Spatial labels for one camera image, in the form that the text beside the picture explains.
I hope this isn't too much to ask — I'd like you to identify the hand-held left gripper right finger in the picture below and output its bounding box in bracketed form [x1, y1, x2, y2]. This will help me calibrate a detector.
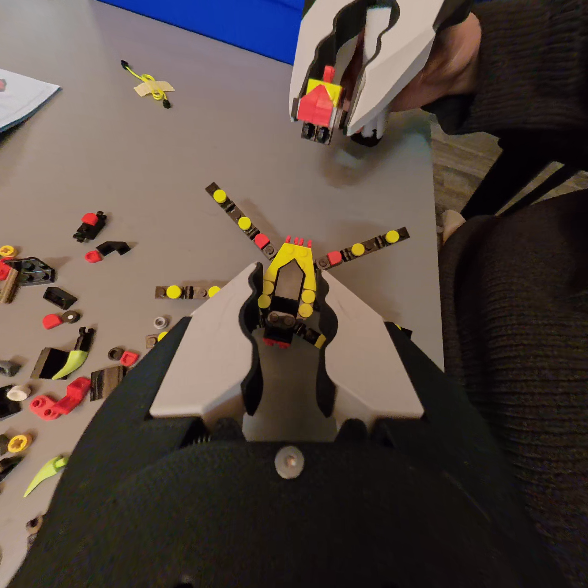
[316, 269, 424, 421]

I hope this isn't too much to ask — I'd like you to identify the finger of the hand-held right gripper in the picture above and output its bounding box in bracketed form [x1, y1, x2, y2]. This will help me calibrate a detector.
[347, 0, 447, 138]
[289, 0, 364, 122]

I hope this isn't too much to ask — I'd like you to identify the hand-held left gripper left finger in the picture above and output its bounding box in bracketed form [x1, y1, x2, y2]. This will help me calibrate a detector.
[149, 262, 265, 418]

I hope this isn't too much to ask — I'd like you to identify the red yellow lego head assembly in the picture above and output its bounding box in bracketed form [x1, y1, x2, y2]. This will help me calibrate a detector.
[298, 66, 345, 145]

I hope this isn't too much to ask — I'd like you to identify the yellow black lego spider model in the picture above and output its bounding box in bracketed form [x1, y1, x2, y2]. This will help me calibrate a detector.
[146, 181, 413, 350]

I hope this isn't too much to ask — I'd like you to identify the person's right forearm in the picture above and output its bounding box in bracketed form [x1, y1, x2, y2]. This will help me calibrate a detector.
[420, 0, 588, 152]

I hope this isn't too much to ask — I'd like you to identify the pile of loose lego pieces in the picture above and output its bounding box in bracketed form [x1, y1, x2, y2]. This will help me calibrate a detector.
[0, 210, 170, 547]

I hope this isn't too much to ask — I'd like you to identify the person's right hand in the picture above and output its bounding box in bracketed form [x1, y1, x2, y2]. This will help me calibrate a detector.
[390, 13, 483, 112]

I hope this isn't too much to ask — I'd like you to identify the blue board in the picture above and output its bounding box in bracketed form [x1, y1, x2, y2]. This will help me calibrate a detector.
[99, 0, 306, 65]

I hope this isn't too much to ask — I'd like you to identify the black office chair base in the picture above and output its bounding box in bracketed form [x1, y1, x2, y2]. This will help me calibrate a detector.
[459, 133, 588, 221]

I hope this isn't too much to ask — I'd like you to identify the beige tape piece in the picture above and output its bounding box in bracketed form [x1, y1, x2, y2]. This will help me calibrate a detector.
[133, 78, 175, 98]

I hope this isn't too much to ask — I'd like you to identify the instruction booklet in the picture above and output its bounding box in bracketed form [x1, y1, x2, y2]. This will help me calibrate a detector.
[0, 69, 62, 134]

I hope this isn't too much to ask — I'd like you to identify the yellow elastic cord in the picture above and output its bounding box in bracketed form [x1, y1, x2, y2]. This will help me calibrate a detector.
[120, 60, 172, 109]

